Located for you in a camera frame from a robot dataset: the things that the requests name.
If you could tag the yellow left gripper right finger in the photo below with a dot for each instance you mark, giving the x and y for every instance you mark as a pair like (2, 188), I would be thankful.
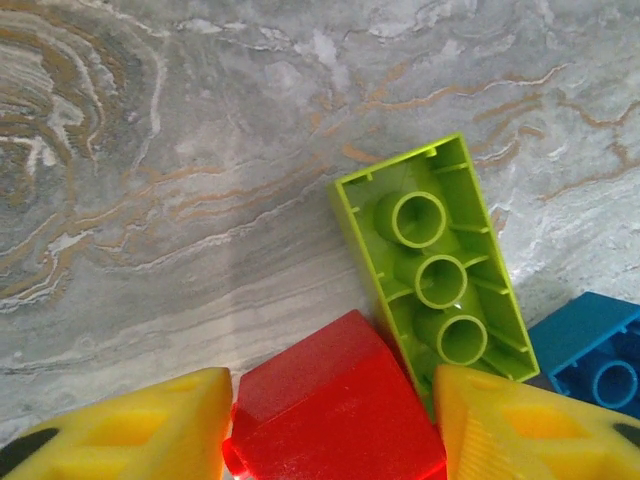
(480, 440)

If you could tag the red lego brick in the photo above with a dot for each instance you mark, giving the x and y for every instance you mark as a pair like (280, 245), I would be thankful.
(330, 400)

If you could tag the lime green lego brick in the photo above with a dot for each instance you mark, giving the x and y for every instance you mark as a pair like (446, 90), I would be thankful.
(450, 210)

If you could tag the blue lego brick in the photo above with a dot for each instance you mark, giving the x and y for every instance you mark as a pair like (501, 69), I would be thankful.
(580, 335)

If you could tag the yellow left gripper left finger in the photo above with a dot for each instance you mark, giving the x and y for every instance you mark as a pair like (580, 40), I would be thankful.
(165, 450)

